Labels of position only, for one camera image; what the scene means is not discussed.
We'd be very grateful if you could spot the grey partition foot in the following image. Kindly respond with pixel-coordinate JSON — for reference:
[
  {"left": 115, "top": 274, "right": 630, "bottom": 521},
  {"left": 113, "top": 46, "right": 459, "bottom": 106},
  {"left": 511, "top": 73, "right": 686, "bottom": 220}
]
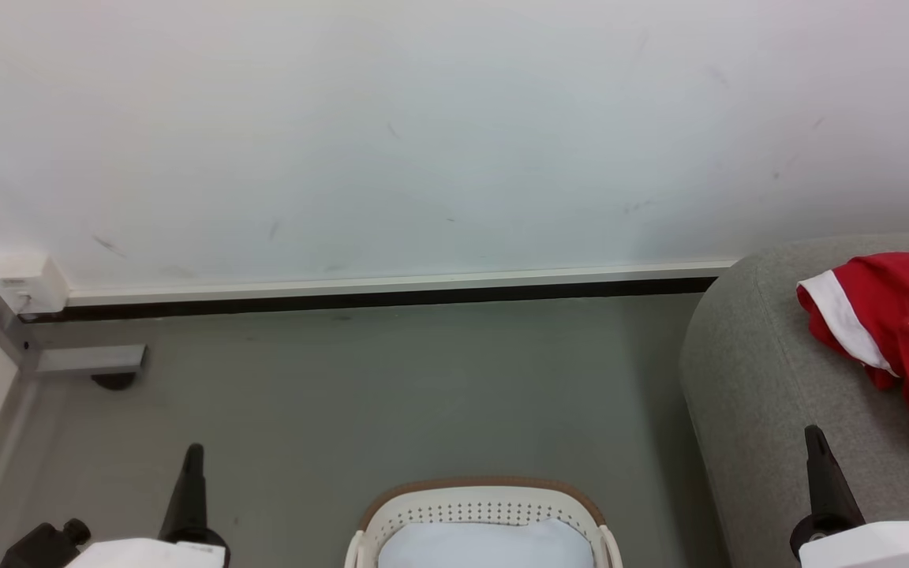
[{"left": 35, "top": 344, "right": 148, "bottom": 376}]

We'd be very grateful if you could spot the white wall junction box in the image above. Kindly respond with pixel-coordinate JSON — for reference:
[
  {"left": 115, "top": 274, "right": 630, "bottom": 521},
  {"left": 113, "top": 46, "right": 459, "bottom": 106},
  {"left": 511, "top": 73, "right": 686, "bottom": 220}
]
[{"left": 0, "top": 252, "right": 70, "bottom": 316}]

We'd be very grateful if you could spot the white and black baseboard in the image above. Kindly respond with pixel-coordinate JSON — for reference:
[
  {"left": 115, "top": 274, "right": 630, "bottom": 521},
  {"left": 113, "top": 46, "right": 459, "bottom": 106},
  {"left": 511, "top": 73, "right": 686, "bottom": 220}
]
[{"left": 21, "top": 259, "right": 739, "bottom": 323}]

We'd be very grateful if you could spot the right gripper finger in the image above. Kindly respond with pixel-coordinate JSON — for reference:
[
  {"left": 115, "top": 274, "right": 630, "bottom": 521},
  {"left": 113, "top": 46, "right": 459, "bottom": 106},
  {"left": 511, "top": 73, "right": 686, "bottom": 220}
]
[{"left": 789, "top": 424, "right": 866, "bottom": 560}]

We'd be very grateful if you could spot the light blue clothing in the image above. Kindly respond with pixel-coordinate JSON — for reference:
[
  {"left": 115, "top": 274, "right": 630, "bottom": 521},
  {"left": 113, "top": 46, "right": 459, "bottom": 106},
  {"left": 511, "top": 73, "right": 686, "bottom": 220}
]
[{"left": 378, "top": 518, "right": 596, "bottom": 568}]

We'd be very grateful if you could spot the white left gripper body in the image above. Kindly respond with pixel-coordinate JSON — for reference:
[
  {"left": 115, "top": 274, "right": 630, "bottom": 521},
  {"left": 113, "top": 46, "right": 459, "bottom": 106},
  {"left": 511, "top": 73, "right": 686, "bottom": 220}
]
[{"left": 64, "top": 538, "right": 229, "bottom": 568}]

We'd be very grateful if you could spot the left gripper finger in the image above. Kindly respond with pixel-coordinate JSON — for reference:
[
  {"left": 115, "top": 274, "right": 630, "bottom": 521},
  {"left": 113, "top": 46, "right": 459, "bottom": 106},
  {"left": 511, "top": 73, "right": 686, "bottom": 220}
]
[
  {"left": 0, "top": 518, "right": 92, "bottom": 568},
  {"left": 158, "top": 443, "right": 230, "bottom": 547}
]

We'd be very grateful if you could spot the grey fabric sofa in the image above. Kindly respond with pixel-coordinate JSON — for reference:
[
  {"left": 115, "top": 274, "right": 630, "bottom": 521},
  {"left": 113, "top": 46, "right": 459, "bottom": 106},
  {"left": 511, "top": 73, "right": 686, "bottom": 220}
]
[{"left": 679, "top": 231, "right": 909, "bottom": 568}]

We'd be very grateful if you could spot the white laundry basket brown rim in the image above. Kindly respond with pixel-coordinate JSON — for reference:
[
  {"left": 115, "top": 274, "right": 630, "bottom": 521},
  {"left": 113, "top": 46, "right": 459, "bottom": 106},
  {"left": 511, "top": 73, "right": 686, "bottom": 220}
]
[{"left": 344, "top": 476, "right": 623, "bottom": 568}]

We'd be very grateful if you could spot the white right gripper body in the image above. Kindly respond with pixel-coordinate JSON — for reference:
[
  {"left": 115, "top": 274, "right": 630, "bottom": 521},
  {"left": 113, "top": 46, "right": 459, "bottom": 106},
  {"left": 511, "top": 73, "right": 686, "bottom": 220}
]
[{"left": 799, "top": 520, "right": 909, "bottom": 568}]

